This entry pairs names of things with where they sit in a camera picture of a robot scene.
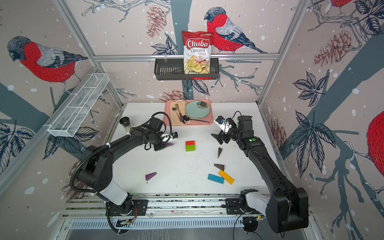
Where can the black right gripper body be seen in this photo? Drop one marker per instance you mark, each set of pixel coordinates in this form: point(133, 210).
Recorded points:
point(234, 134)

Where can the black wire wall basket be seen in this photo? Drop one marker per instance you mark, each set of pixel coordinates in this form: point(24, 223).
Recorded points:
point(174, 69)

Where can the silver spoon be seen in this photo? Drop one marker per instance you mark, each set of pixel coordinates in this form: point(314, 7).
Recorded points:
point(175, 113)

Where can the yellow rectangular block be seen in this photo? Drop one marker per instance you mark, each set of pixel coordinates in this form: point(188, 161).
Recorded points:
point(226, 177)

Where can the dark brown wedge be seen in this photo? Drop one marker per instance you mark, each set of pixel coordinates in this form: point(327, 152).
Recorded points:
point(219, 166)
point(219, 151)

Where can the green rectangular block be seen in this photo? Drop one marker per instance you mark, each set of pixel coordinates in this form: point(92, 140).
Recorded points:
point(190, 148)

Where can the glass shaker black lid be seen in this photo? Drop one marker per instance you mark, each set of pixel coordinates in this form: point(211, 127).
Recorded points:
point(126, 123)

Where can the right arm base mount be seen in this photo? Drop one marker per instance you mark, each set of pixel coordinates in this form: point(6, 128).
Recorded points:
point(236, 207)

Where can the white wire wall basket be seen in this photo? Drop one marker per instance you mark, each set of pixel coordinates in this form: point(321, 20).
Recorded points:
point(81, 103)

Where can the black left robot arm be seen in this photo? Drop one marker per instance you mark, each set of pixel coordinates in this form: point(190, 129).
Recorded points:
point(95, 173)

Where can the iridescent gold purple knife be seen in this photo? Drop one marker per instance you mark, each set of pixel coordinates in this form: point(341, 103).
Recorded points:
point(179, 113)

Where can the beige cloth napkin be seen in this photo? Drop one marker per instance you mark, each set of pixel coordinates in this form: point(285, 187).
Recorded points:
point(177, 121)

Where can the teal rectangular block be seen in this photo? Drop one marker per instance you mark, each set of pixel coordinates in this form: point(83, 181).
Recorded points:
point(216, 179)

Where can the pink serving tray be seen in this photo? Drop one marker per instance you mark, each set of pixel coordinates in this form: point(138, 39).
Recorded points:
point(193, 123)

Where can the Chuba cassava chips bag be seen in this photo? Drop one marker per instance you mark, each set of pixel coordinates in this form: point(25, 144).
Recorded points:
point(197, 48)

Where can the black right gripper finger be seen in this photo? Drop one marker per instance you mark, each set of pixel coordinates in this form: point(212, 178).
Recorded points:
point(218, 137)
point(220, 120)

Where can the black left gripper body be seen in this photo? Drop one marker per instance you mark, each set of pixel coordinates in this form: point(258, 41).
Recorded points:
point(158, 139)

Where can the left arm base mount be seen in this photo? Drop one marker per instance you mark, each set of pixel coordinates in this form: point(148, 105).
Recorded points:
point(128, 208)

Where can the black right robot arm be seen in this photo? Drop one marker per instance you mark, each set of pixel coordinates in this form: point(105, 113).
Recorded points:
point(287, 207)

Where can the black spoon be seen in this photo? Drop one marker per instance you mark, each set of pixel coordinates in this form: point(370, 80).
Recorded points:
point(188, 119)

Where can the mint green flower plate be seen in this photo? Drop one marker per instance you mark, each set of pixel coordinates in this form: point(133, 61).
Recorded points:
point(197, 109)

